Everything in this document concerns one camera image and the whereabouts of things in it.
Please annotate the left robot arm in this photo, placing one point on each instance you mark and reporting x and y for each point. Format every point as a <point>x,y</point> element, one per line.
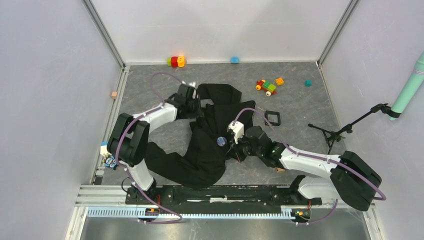
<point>128,142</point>

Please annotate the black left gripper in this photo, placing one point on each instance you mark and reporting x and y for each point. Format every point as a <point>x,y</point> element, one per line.
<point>198,112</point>

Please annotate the orange cube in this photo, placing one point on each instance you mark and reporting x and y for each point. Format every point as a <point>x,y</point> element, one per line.
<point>279,81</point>

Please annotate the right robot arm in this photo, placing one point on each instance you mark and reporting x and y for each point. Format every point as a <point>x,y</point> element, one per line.
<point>345,177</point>

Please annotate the black tripod stand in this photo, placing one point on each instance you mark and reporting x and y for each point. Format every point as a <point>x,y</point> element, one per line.
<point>336,136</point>

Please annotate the colourful toy brick car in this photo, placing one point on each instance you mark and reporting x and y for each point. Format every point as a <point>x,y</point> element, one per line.
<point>268,87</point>

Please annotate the blue round block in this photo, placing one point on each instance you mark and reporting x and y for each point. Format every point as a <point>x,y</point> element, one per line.
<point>234,60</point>

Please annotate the red yellow green toy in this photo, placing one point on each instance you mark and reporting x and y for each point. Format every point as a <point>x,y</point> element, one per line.
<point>176,61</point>

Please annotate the blue monster card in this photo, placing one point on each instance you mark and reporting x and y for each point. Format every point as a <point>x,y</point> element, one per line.
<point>110,162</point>

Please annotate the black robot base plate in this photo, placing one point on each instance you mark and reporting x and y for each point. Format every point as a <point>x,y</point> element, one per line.
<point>219,199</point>

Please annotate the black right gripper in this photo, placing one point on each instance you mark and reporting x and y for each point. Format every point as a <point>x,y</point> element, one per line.
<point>234,150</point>

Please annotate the brown wooden cube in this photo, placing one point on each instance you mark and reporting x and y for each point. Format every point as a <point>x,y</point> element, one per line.
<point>280,170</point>

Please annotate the mint green tube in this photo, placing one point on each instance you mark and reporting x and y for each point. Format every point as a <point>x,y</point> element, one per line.
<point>408,91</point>

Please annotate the small wooden cube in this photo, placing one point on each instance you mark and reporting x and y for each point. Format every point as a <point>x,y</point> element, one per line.
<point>114,95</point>

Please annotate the black garment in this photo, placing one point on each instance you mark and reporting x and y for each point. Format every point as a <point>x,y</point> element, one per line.
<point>204,162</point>

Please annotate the teal cube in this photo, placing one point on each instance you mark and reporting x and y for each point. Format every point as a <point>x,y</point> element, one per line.
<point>308,83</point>

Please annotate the blue white block toy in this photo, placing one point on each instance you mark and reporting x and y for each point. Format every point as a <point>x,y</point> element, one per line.
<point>103,149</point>

